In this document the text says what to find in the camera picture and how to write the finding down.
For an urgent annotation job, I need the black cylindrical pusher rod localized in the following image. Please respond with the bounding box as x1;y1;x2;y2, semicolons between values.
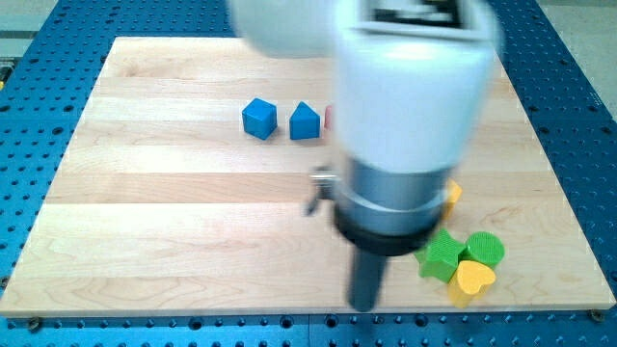
347;248;388;312

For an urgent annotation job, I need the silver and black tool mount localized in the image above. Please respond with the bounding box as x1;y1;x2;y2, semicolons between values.
305;156;450;256

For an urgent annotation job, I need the yellow heart block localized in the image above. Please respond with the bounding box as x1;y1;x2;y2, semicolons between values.
447;260;496;308

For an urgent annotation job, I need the yellow block behind arm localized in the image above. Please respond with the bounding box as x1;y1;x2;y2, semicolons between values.
443;178;463;219

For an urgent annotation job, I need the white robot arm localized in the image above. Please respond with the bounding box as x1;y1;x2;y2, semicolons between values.
228;0;501;312

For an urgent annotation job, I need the light wooden board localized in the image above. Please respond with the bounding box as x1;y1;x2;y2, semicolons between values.
1;38;615;317

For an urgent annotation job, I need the green star block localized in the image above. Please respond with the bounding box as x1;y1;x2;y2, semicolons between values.
414;228;466;283

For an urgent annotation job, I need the green cylinder block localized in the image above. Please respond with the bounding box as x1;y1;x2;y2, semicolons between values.
460;231;505;269

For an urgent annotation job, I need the red block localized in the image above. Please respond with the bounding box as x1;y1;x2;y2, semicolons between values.
324;105;333;129

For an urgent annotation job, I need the blue pentagon block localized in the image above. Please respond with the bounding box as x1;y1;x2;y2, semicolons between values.
289;101;320;140

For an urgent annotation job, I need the blue cube block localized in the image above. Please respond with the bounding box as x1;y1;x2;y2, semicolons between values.
242;98;278;140

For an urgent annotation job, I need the blue perforated metal table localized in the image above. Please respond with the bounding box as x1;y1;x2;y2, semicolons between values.
1;1;616;346

